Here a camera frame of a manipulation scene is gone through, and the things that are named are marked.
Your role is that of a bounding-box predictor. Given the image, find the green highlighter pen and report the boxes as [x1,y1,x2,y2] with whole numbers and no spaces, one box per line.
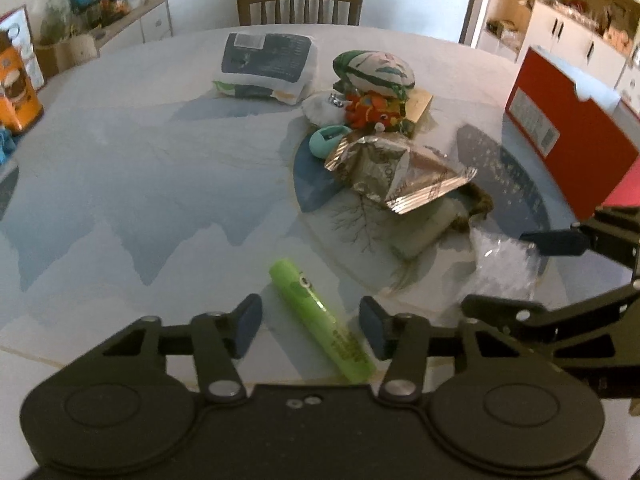
[269,259,374,384]

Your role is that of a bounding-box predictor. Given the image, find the clear plastic bag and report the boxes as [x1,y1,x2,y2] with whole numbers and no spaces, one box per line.
[468,228,542,300]

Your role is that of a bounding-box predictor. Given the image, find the brown furry tail keychain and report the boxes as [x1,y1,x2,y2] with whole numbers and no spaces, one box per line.
[450,182,495,233]

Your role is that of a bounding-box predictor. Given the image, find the silver foil snack bag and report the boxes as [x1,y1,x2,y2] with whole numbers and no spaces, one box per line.
[324,133,477,214]

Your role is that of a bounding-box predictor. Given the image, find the teal round gadget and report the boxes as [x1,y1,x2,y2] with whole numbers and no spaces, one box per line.
[308,125,352,160]

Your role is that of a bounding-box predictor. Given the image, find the yellow cardboard box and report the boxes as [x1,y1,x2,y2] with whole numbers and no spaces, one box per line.
[401,88,434,139]

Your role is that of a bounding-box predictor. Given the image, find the green white plush ball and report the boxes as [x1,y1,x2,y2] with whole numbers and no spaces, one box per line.
[332,50,416,101]

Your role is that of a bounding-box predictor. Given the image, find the white soap bar pack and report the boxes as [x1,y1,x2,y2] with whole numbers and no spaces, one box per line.
[390,197,466,261]

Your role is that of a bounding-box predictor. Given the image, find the red cardboard storage box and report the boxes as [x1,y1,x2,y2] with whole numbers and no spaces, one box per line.
[506,47,639,220]

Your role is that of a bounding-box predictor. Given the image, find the white shoe cabinet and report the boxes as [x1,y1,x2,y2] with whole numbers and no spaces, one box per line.
[473,0,639,110]

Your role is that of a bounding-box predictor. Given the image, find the red orange plush toy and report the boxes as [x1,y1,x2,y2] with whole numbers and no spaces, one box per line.
[345,92,406,131]

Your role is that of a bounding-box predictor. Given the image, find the white plush toy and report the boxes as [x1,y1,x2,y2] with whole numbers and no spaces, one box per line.
[302,91,347,127]

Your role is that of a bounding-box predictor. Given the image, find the orange cartoon bottle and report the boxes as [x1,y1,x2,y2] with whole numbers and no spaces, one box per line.
[0,30,43,136]

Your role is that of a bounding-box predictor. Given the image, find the white drawer sideboard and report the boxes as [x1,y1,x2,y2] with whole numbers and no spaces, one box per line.
[35,0,174,80]

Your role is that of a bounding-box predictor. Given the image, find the brown wooden chair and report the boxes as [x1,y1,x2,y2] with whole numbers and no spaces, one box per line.
[236,0,363,26]

